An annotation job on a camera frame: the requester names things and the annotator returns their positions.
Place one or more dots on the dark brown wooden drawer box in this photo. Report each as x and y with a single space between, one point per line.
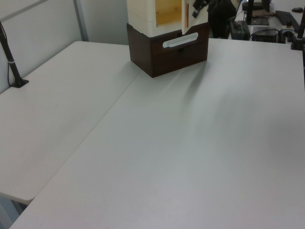
145 55

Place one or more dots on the black monitor stand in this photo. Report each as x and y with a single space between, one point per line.
249 12

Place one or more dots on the black clamped stand pole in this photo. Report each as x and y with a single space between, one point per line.
300 31

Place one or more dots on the black office chair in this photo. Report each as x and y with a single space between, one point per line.
220 16

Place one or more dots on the black keyboard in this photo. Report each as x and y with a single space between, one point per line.
287 17

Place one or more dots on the black camera stand pole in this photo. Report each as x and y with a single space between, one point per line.
12 64

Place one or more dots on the black electronics box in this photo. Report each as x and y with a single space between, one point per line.
264 34

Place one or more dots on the dark green tool case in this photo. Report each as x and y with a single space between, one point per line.
239 29

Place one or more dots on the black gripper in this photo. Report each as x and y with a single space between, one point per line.
202 2

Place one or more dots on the cream cabinet door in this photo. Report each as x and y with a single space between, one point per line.
184 19

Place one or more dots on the cream plastic cabinet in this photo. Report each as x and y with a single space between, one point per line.
143 16

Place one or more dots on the grey partition post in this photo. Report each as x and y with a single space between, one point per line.
81 19

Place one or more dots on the black computer mouse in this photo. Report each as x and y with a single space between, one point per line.
297 9

